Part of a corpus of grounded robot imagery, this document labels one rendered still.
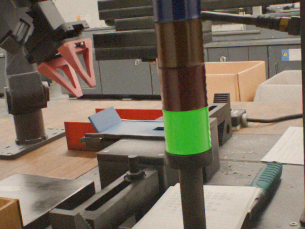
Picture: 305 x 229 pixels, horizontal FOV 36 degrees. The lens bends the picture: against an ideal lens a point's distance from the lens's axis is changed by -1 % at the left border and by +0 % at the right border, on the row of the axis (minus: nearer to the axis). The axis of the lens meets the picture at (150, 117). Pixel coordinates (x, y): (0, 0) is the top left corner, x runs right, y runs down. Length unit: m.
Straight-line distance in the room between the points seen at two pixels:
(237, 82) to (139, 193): 2.44
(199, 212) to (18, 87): 0.65
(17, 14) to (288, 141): 0.52
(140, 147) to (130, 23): 0.16
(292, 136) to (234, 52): 4.49
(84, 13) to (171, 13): 6.07
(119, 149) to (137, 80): 5.40
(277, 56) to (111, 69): 2.19
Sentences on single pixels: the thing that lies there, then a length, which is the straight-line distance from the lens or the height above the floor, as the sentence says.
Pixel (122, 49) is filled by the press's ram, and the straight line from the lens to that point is 0.61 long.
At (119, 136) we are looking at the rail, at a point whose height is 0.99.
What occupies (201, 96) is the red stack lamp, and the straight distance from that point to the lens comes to 0.37.
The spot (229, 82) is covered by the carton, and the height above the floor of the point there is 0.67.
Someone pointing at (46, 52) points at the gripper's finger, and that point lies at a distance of 0.75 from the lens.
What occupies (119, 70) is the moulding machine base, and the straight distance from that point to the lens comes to 6.16.
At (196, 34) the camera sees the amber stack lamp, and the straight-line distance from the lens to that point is 0.36.
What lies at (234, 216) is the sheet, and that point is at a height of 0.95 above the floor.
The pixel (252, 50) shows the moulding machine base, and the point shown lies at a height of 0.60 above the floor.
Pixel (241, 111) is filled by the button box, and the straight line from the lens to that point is 1.04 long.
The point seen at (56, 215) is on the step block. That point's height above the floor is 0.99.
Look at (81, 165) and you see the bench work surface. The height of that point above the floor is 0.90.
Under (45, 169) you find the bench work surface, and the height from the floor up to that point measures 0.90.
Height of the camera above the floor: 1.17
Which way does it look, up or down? 13 degrees down
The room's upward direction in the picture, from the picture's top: 6 degrees counter-clockwise
